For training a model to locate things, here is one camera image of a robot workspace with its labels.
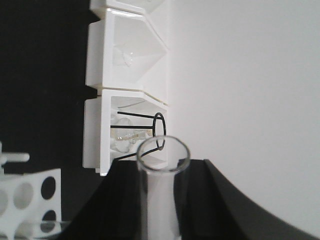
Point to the white right storage bin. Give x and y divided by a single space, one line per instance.
102 112

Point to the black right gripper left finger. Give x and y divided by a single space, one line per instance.
113 211

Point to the clear glass test tube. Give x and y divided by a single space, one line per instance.
163 170

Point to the white left storage bin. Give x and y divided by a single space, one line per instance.
134 6

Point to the black wire tripod stand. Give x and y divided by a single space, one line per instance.
125 122

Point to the white test tube rack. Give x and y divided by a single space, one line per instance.
30 203

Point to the glassware in right bin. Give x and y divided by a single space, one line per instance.
123 139

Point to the small glass beaker middle bin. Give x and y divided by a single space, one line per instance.
125 57

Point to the white storage bin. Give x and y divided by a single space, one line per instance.
126 30
102 112
134 6

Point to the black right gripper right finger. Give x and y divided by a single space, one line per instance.
215 209

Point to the white middle storage bin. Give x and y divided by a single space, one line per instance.
126 30

